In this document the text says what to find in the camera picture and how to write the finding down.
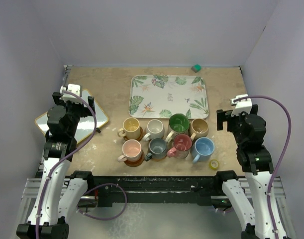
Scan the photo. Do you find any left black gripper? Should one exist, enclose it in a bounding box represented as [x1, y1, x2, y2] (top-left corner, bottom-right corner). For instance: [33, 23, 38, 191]
[53, 92, 94, 136]

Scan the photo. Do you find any tan wooden cup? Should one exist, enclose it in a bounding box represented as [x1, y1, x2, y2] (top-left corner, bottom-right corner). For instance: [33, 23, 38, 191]
[189, 119, 209, 141]

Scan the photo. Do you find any light blue cup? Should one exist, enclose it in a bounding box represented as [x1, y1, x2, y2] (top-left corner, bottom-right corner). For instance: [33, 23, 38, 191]
[191, 137, 215, 164]

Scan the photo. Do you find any green floral mug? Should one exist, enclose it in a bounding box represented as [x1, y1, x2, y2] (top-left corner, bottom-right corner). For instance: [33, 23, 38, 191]
[165, 114, 190, 143]

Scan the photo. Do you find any red pink mug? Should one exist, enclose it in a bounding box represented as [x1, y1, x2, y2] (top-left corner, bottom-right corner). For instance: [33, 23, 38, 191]
[167, 134, 192, 159]

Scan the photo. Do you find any yellow mug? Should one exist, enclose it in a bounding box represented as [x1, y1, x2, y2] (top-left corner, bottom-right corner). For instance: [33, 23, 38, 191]
[117, 118, 141, 139]

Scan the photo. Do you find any white beige mug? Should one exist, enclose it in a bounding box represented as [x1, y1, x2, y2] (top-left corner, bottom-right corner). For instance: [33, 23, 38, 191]
[143, 119, 165, 142]

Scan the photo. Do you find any grey cup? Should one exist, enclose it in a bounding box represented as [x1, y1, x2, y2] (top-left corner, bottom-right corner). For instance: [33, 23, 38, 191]
[144, 138, 168, 161]

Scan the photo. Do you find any floral serving tray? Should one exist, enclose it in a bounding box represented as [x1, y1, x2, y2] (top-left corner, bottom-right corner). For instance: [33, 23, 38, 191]
[128, 75, 209, 119]

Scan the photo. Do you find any brown ringed wooden saucer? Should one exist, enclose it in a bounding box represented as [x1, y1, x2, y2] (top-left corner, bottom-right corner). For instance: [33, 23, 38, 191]
[123, 127, 144, 141]

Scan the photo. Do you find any large brown ringed saucer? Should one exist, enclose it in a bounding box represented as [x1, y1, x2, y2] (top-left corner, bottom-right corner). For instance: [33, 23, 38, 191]
[124, 151, 145, 167]

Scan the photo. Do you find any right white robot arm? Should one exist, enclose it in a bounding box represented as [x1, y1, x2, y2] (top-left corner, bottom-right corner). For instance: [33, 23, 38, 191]
[213, 105, 288, 239]

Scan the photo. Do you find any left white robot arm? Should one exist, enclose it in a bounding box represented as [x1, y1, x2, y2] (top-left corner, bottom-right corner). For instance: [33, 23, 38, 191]
[16, 91, 96, 239]

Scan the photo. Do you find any yellow tape roll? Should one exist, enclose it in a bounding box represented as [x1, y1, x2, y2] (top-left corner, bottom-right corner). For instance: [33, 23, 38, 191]
[209, 159, 219, 170]

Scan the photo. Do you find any green eraser block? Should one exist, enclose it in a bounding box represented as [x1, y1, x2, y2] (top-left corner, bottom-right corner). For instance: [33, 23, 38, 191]
[191, 64, 202, 73]

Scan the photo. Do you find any small whiteboard wooden frame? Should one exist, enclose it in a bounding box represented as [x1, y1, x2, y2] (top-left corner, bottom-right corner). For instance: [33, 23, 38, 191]
[35, 89, 108, 145]

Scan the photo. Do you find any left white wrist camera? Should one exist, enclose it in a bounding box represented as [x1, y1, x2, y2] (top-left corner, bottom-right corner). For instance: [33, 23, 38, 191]
[60, 84, 82, 104]

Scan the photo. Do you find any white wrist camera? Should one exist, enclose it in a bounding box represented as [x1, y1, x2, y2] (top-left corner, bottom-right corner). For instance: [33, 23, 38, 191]
[60, 84, 82, 104]
[230, 94, 252, 117]

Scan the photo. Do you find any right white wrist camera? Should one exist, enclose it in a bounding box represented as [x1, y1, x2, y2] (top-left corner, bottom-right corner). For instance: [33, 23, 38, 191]
[230, 94, 252, 117]

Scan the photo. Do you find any black aluminium base frame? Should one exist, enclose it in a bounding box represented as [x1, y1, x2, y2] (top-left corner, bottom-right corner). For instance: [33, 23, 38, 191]
[22, 171, 284, 209]

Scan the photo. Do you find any loose purple cable loop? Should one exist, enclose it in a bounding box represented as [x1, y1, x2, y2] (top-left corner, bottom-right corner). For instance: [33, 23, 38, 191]
[77, 183, 128, 221]

